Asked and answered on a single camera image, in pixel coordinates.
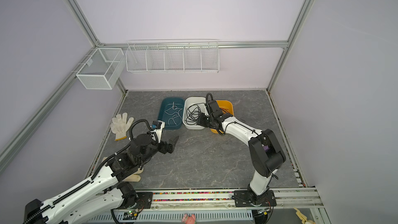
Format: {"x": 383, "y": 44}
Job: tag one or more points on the white plastic bin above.
{"x": 193, "y": 106}

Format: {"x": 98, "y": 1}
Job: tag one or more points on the teal plastic bin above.
{"x": 171, "y": 112}

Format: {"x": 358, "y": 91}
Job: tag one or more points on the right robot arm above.
{"x": 267, "y": 155}

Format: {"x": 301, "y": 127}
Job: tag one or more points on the cream object bottom right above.
{"x": 304, "y": 219}

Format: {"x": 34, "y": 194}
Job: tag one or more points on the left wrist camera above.
{"x": 157, "y": 128}

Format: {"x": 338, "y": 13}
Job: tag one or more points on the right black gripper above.
{"x": 201, "y": 120}

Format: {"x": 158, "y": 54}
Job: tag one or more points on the white cotton glove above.
{"x": 120, "y": 126}

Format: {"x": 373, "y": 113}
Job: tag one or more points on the long white wire rack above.
{"x": 172, "y": 56}

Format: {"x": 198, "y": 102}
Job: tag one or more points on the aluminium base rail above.
{"x": 213, "y": 199}

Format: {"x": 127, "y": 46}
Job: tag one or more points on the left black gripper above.
{"x": 164, "y": 149}

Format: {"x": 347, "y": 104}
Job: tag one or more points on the small white mesh basket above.
{"x": 102, "y": 69}

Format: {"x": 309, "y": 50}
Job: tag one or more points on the yellow plastic bin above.
{"x": 226, "y": 107}

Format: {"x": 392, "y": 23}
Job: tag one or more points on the beige rubber glove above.
{"x": 135, "y": 177}

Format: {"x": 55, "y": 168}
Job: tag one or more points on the pink object at bottom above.
{"x": 189, "y": 219}

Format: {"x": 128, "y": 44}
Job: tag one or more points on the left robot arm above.
{"x": 106, "y": 189}

